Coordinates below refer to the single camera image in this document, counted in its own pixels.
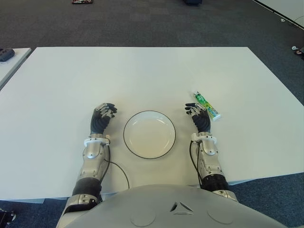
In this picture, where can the colourful flat item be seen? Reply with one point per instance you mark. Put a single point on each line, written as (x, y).
(83, 1)

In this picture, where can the white table with black edge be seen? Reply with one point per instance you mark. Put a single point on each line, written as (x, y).
(285, 9)

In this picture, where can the person foot in sandal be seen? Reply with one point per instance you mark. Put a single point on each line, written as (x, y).
(299, 51)

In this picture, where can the white plate with black rim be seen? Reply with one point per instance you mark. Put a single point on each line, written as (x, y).
(149, 135)

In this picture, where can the dark game controller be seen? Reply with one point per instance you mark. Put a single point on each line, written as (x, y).
(6, 54)

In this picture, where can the green toothpaste tube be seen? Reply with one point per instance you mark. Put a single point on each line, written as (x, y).
(207, 106)

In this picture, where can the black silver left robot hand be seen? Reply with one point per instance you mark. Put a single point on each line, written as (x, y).
(99, 121)

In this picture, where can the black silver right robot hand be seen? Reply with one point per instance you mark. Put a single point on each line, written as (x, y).
(202, 121)

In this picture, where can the white side table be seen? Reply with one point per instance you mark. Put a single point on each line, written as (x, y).
(14, 66)

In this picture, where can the dark blue chair base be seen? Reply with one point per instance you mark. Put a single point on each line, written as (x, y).
(192, 1)

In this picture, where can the black wheeled base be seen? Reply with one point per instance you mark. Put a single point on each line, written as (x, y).
(7, 216)

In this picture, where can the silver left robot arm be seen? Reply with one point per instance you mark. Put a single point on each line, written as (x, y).
(91, 166)

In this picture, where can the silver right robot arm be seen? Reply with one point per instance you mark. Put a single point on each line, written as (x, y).
(210, 164)

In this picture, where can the grey robot torso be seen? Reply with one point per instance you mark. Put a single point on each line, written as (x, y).
(166, 209)

